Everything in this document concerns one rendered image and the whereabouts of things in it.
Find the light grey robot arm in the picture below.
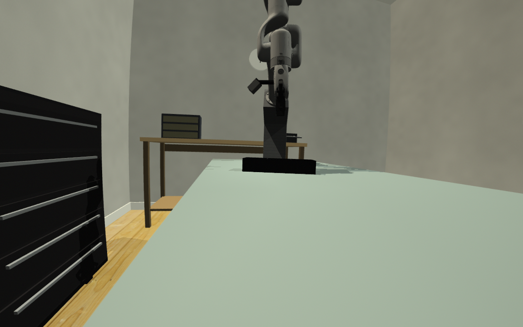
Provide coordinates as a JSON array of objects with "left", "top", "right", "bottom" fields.
[{"left": 248, "top": 0, "right": 302, "bottom": 105}]

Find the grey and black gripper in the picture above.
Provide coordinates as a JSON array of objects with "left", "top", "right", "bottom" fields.
[{"left": 271, "top": 64, "right": 291, "bottom": 116}]

